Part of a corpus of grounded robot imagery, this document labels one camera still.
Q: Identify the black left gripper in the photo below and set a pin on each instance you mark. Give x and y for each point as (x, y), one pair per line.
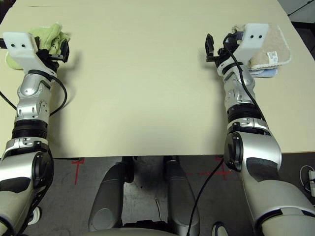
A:
(51, 59)

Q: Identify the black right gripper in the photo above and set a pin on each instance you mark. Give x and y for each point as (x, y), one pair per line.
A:
(222, 57)

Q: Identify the beige towel white trim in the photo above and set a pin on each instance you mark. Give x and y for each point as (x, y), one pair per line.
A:
(270, 41)

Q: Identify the green folded towel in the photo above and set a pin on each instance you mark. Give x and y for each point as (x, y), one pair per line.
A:
(49, 32)

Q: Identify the blue folded towel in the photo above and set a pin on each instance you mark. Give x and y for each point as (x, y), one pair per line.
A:
(265, 73)

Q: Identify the grey robot right leg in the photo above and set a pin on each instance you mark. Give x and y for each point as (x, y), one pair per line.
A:
(179, 194)

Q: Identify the white power strip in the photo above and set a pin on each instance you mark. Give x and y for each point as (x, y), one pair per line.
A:
(312, 180)

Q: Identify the white bystander shoe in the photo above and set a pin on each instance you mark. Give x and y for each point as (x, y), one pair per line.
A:
(34, 216)

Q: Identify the dark bystander sneaker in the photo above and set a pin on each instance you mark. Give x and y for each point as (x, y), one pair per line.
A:
(220, 229)

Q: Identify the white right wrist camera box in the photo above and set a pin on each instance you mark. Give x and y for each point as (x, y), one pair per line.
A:
(256, 37)

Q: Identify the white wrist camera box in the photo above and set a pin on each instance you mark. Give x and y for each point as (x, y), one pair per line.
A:
(256, 37)
(14, 44)

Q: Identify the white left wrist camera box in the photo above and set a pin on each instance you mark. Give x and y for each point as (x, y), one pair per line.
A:
(14, 44)

